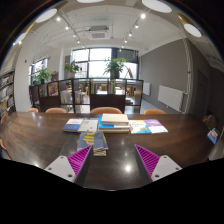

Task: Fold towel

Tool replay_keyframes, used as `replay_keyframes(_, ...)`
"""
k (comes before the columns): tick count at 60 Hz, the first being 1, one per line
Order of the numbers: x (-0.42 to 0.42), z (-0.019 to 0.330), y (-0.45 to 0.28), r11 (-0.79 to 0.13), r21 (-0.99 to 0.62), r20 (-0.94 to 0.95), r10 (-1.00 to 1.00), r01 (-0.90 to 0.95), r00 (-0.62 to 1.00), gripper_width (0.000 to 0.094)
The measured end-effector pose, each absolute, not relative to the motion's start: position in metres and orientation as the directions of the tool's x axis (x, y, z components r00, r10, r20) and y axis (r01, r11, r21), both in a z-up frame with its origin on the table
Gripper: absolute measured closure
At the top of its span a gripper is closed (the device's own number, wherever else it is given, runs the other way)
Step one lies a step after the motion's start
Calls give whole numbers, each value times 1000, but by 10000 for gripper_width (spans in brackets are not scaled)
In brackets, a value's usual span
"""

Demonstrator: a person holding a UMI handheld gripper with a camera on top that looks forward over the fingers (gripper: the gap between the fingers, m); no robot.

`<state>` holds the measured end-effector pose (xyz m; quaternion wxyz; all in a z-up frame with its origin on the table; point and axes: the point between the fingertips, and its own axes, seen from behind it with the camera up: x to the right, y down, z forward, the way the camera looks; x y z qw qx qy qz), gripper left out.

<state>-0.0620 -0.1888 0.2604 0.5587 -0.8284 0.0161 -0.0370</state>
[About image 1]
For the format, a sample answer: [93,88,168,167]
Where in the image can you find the white book with red dot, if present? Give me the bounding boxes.
[77,119,100,134]

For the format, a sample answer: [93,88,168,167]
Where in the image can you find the dark curved shelf unit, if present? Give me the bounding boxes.
[29,78,144,114]

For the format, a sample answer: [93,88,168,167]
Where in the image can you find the potted green plants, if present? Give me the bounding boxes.
[33,57,128,84]

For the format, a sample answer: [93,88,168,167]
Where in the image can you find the round ceiling light panels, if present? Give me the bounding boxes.
[13,0,203,44]

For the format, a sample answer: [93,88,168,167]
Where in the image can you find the ceiling air conditioner unit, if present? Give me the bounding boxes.
[87,25,111,41]

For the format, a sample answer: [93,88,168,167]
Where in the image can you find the grey towel with yellow letters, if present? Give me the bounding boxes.
[76,130,110,157]

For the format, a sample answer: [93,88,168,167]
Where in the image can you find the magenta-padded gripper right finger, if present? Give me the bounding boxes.
[133,143,183,184]

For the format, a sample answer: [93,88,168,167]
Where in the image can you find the purple booklet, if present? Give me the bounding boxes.
[143,118,169,135]

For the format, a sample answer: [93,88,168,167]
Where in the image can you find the ceiling spot lights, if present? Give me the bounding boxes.
[54,13,148,44]

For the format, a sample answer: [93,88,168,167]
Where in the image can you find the large cream book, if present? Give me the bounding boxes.
[100,113,130,128]

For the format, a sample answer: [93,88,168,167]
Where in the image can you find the white wall radiator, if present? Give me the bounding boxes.
[157,84,185,113]

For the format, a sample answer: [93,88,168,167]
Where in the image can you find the illustrated blue and white booklet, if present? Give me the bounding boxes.
[128,119,153,135]

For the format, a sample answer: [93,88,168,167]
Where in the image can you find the large bright blue book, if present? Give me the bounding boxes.
[97,115,131,131]

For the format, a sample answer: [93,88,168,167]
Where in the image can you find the orange chairs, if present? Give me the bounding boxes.
[25,106,218,130]

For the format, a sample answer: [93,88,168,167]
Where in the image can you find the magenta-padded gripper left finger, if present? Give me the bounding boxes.
[43,144,94,187]

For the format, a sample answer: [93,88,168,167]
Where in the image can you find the large tan book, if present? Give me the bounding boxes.
[97,127,131,135]

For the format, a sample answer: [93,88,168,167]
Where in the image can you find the wall bookshelf unit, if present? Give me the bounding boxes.
[0,69,16,118]

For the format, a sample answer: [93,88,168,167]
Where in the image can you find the dark blue book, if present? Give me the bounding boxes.
[62,117,85,134]

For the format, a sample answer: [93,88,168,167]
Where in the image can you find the large window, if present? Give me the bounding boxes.
[71,47,139,80]

